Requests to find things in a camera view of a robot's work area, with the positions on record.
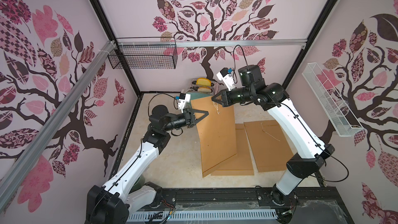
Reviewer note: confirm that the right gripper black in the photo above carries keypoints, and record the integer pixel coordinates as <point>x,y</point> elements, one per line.
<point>226,97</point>

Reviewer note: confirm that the aluminium rail wall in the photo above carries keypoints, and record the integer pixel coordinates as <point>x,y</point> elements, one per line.
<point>20,169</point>
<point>220,43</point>

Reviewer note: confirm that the black wire basket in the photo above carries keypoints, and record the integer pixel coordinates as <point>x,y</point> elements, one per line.
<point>144,53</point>

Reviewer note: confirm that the mint green toaster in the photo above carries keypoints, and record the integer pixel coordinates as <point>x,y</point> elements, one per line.
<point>193,89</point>

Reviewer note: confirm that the front bread slice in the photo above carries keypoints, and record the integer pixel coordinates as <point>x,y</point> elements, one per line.
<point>205,90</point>

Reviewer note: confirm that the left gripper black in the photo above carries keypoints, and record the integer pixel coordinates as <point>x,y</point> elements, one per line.
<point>192,121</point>

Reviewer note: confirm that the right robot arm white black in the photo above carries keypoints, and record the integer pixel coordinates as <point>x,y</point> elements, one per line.
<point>245,86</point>

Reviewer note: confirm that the aluminium rail left wall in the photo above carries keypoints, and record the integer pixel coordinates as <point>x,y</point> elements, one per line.
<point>20,169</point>

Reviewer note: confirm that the aluminium rail back wall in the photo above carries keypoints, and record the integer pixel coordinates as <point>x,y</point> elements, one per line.
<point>220,43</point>

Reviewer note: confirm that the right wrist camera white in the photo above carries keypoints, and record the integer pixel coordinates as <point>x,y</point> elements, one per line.
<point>226,76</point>

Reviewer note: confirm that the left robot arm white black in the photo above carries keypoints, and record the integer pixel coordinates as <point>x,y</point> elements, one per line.
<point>115,201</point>

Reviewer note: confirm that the white slotted cable duct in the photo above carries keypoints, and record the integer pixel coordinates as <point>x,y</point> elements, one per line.
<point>202,215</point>

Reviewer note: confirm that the brown file bag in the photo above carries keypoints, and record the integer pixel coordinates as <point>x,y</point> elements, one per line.
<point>269,145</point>
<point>241,163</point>
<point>217,134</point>

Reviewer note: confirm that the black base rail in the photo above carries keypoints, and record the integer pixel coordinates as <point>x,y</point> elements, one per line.
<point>305,205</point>

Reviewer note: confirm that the white wire shelf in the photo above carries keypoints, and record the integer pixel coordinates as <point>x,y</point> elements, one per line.
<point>336,107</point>

